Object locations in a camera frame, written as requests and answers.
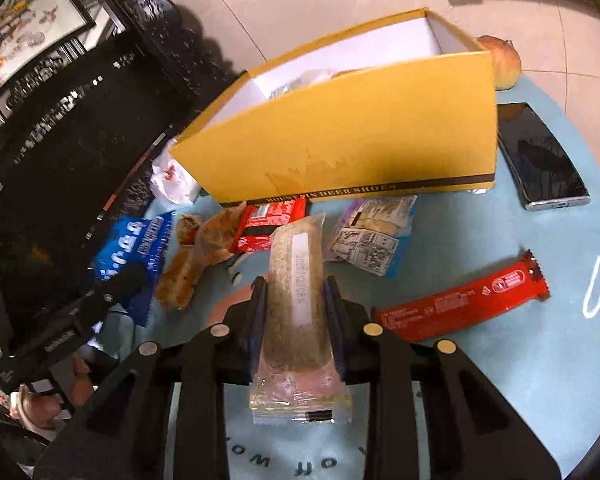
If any brown bread packet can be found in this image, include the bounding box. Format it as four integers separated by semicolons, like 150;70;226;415
154;202;248;311

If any clear grain bar packet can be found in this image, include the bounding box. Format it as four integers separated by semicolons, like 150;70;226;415
249;212;355;426

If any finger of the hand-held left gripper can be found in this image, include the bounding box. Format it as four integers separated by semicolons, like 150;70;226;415
97;262;148;307

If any red yellow apple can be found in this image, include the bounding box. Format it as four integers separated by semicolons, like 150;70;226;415
477;35;522;92

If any dark carved wooden furniture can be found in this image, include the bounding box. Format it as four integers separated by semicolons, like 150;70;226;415
0;0;241;396

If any light blue tablecloth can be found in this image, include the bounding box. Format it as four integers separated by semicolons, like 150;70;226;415
92;72;600;480

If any black smartphone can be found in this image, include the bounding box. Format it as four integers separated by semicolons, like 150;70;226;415
496;102;592;211

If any white blue snack packet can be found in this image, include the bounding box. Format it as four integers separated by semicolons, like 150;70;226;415
327;195;418;278

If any small red white packet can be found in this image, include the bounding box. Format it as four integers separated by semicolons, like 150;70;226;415
176;214;203;246

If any black framed embroidered picture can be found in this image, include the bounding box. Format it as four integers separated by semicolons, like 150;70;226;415
0;0;98;108

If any white red tissue pack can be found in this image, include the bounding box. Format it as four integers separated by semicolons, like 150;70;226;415
150;152;201;206

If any yellow cardboard box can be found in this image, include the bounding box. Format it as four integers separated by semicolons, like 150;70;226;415
169;7;498;206

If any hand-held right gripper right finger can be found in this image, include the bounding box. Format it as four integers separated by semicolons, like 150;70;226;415
322;275;563;480

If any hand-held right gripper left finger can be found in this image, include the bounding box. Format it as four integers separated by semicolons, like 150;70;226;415
32;276;270;480

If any long red chocolate bar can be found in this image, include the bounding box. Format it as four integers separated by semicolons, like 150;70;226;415
372;249;552;343

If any blue cookie packet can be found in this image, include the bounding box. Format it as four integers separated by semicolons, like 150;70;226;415
91;211;175;328

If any short red chocolate packet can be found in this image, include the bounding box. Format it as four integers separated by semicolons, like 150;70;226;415
228;197;308;255

